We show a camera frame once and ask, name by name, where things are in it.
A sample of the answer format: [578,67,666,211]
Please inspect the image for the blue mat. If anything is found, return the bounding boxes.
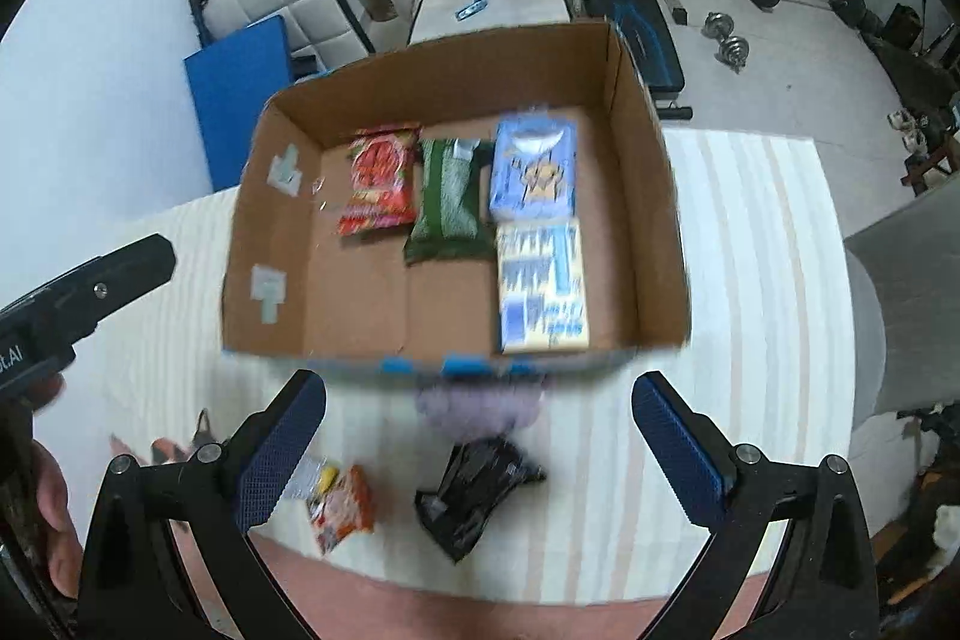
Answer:
[184,14,293,191]

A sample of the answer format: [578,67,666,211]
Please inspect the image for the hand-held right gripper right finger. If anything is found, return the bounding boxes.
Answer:
[631,371,882,640]

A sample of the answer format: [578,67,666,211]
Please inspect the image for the white shoes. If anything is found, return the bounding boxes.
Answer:
[887,107,929,152]

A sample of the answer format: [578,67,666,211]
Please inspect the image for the red snack packet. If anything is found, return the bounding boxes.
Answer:
[337,122,421,238]

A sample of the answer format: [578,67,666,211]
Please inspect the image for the brown cardboard box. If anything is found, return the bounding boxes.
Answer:
[220,19,692,378]

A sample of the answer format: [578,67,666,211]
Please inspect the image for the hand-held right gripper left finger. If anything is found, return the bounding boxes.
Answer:
[75,368,329,640]

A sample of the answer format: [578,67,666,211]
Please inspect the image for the light blue snack packet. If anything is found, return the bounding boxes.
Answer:
[489,111,578,225]

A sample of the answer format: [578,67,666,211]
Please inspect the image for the white striped tablecloth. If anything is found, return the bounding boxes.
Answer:
[97,128,861,611]

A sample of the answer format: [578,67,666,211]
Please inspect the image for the green packet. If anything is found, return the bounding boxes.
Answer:
[403,137,497,266]

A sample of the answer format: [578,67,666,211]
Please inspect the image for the chrome dumbbell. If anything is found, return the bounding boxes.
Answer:
[703,12,751,73]

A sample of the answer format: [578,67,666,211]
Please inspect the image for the pale blue white pack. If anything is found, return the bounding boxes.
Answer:
[496,218,591,354]

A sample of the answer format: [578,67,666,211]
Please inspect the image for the black plastic packet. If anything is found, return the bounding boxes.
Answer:
[415,437,547,564]

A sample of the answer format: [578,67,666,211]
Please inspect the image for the orange snack packet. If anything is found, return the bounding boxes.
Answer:
[304,460,376,555]

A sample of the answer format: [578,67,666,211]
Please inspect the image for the purple snack packet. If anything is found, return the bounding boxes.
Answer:
[415,380,546,436]

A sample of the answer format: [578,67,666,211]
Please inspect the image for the black weight bench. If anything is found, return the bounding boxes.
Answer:
[581,0,691,120]

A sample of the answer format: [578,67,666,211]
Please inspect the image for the person's left hand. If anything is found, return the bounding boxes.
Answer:
[21,376,85,600]

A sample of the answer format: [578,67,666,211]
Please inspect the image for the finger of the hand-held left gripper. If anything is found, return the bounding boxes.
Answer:
[30,234,178,348]

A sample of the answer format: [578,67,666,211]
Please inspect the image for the black exercise machine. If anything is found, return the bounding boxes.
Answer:
[862,2,960,161]

